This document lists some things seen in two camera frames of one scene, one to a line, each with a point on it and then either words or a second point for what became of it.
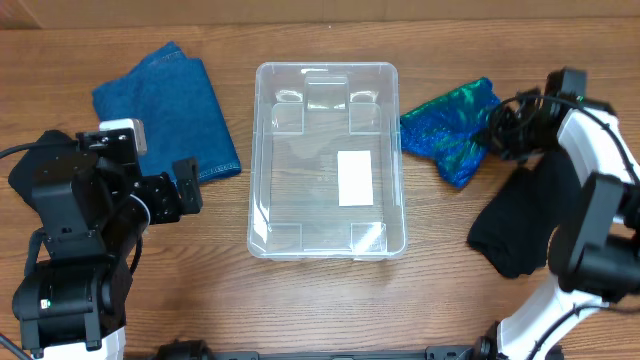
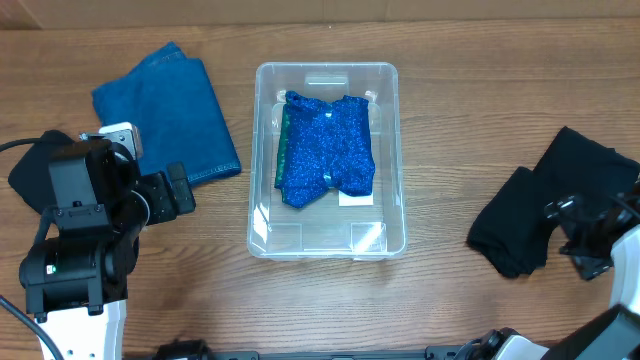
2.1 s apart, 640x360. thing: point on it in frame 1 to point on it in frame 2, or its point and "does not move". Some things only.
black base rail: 190,350 does not move
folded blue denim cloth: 172,94 does not move
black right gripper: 504,119 to 588,266
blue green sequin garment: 452,131 to 324,144
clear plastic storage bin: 326,177 does not move
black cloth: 45,165 does not move
